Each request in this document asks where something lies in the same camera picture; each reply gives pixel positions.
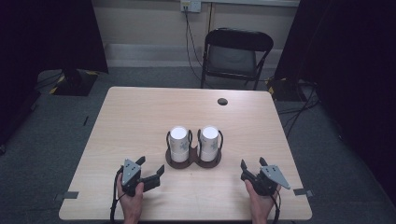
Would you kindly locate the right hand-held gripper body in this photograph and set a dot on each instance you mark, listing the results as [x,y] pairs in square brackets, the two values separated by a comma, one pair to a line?
[266,183]

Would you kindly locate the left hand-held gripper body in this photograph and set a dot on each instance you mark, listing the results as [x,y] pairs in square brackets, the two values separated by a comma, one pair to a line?
[130,174]

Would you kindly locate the dark brown double cup holder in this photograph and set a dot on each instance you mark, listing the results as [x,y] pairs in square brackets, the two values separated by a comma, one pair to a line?
[193,159]

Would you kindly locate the person's right hand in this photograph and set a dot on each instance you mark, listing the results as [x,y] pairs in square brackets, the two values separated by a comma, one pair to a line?
[263,205]

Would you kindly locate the person's left hand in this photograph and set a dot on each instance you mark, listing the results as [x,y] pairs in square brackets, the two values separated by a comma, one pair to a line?
[132,205]

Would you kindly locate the grey tape strip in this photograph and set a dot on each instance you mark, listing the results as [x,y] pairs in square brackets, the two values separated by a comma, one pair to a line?
[70,195]
[302,192]

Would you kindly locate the black table grommet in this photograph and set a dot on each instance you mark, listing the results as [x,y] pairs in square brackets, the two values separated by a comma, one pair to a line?
[222,101]

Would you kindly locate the black stand base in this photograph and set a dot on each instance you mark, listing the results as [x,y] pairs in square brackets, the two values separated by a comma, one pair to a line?
[286,90]
[74,84]

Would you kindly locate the black folding chair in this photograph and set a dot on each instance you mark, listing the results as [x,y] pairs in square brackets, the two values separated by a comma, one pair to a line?
[238,39]

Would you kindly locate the black curtain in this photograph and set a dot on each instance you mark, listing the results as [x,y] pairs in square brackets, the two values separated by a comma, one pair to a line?
[351,62]
[46,37]

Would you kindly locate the white wall outlet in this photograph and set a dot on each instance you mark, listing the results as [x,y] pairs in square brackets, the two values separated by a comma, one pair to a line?
[190,5]

